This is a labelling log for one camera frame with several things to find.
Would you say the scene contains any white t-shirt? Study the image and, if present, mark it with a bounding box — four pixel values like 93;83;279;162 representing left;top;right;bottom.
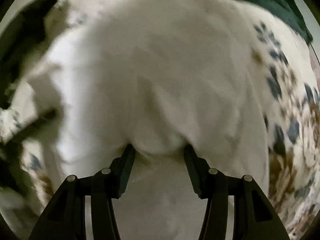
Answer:
25;0;268;239

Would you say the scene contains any folded black garment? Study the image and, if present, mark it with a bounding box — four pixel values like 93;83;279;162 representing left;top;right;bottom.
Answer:
1;0;57;109

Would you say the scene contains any floral bed cover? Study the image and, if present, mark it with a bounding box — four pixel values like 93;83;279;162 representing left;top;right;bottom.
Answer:
1;0;319;239

